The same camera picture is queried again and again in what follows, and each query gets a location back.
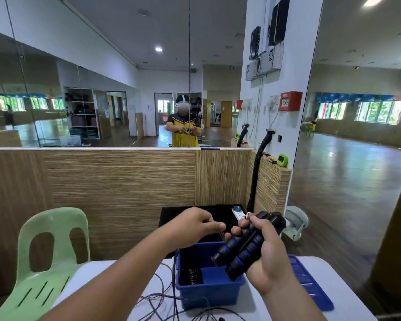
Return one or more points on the person's right hand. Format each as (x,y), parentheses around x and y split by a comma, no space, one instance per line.
(270,264)

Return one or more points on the person's left hand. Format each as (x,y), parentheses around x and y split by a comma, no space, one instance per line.
(187,229)

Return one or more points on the person's left thumb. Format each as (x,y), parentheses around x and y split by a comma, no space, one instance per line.
(215,227)

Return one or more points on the person's right thumb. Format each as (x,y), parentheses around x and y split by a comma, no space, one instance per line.
(264,230)

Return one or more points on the person's left forearm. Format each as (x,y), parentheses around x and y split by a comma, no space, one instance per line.
(120,284)

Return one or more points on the white and blue small device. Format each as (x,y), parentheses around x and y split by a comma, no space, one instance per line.
(238,213)

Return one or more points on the white floor fan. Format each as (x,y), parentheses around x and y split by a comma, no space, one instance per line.
(295,220)

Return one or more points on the black box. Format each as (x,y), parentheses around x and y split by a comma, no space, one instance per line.
(180,213)

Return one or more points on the black spring hand gripper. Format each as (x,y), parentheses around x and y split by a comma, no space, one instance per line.
(194,276)

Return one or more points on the black padded pole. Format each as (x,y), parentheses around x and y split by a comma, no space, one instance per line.
(255,177)

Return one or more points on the blue plastic bin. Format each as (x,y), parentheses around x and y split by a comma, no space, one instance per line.
(214,284)

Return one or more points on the blue plastic bin lid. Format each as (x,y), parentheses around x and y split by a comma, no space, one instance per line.
(307,284)

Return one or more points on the small flat packet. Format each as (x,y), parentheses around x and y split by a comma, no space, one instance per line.
(270,159)

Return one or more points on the green digital timer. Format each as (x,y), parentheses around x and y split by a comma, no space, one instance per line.
(282,160)

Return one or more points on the red fire alarm box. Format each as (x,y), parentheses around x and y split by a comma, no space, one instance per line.
(290,101)

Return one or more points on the green plastic chair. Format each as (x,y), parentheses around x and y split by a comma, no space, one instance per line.
(36,290)

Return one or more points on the white wall switch box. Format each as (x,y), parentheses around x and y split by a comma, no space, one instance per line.
(273,103)

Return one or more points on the white wall electrical box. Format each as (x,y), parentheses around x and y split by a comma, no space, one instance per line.
(271,58)

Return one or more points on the wall mirror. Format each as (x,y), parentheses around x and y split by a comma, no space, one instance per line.
(87,80)

